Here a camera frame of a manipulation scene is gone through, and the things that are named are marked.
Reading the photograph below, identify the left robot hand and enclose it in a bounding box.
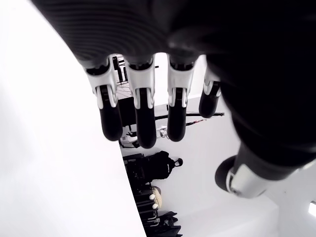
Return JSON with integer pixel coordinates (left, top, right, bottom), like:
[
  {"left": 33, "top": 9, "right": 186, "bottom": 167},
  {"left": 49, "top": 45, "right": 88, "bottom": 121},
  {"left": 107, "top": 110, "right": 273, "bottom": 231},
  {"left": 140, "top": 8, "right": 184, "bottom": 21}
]
[{"left": 32, "top": 0, "right": 316, "bottom": 199}]

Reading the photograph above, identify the black cabinet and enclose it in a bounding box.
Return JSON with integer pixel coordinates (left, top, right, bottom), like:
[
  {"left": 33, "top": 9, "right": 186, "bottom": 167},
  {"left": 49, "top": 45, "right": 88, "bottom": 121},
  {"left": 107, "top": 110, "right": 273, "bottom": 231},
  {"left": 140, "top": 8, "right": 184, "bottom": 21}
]
[{"left": 117, "top": 96, "right": 136, "bottom": 129}]

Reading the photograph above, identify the cream plush toy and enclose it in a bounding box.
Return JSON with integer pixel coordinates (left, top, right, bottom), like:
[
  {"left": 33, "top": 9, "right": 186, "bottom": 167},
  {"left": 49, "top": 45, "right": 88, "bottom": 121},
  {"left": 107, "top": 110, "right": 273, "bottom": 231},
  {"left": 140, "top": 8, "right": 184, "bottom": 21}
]
[{"left": 149, "top": 186, "right": 162, "bottom": 209}]

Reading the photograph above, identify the black equipment rack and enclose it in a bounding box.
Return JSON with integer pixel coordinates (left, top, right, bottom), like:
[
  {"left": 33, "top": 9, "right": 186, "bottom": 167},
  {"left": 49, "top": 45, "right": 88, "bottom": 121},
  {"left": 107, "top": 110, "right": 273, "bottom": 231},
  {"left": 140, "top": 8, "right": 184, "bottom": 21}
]
[{"left": 123, "top": 153, "right": 158, "bottom": 232}]

